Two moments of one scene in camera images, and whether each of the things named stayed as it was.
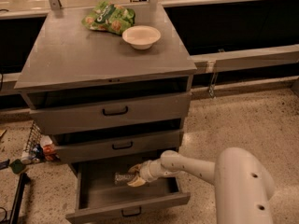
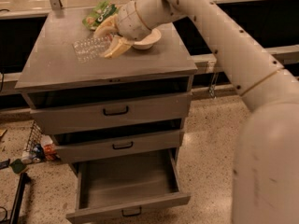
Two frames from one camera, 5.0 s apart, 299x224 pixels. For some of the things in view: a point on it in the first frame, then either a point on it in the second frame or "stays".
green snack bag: [109, 17] stays
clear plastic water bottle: [121, 178] to [90, 49]
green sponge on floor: [18, 166] stays
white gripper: [146, 173] to [132, 22]
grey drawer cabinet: [100, 100] stays
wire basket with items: [40, 147] stays
